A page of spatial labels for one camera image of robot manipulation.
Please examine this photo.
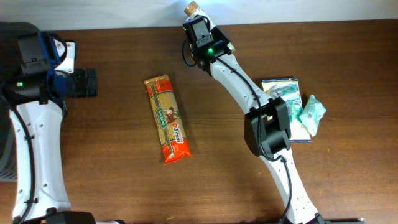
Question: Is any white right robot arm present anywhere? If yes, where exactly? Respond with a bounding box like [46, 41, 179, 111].
[183, 16, 325, 223]

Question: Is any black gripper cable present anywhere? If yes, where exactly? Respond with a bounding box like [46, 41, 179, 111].
[181, 39, 197, 68]

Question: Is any white tube with tan cap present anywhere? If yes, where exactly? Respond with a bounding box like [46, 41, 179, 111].
[184, 1, 216, 30]

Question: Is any yellow white snack bag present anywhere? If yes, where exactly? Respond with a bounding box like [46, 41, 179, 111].
[262, 78, 311, 142]

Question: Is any small green tissue pack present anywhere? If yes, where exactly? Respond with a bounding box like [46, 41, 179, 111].
[270, 84, 302, 123]

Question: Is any green plastic pouch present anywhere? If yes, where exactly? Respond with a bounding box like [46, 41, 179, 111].
[300, 95, 326, 137]

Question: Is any dark grey plastic basket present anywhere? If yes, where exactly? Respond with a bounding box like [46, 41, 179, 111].
[1, 22, 21, 182]

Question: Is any orange spaghetti packet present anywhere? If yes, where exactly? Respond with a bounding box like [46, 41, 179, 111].
[144, 75, 192, 164]

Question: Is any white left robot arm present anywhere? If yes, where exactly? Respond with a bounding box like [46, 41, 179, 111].
[1, 32, 98, 223]

